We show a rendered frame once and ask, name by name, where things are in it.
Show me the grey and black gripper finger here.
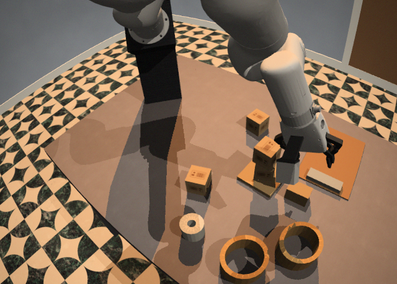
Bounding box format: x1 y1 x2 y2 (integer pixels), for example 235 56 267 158
323 133 343 168
274 133 300 159

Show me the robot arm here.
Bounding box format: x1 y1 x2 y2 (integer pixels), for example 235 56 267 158
90 0 321 185

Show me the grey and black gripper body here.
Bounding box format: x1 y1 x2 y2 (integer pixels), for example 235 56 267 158
279 112 330 153

